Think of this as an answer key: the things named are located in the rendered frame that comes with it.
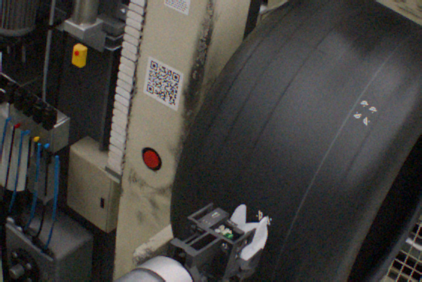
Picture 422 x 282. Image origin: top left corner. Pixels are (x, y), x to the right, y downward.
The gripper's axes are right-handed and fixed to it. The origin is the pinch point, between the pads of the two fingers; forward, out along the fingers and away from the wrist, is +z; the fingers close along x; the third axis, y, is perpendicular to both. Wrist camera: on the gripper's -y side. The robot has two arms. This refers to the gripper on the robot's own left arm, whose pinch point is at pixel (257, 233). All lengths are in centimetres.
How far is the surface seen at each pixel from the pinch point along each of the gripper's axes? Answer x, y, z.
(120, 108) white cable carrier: 42.4, -8.9, 23.0
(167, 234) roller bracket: 25.7, -26.1, 20.9
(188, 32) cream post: 29.8, 12.7, 19.6
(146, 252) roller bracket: 25.2, -26.9, 14.2
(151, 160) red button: 33.0, -14.7, 22.1
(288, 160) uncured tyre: 0.3, 10.3, 3.8
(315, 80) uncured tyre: 2.8, 19.5, 10.7
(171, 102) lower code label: 30.9, -1.4, 21.1
